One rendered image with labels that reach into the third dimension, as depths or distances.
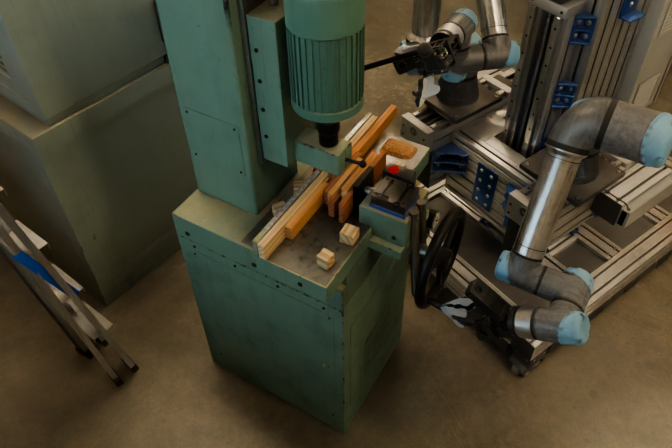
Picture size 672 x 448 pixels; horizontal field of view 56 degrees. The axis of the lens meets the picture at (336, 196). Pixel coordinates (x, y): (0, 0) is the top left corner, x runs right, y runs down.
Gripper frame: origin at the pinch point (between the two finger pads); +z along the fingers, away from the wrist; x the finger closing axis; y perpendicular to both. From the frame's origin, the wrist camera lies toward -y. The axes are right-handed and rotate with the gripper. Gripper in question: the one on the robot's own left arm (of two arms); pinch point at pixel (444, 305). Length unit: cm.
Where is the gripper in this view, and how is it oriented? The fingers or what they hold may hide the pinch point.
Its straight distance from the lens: 165.2
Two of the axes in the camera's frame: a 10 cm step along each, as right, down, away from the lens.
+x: 5.1, -6.6, 5.6
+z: -7.3, 0.1, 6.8
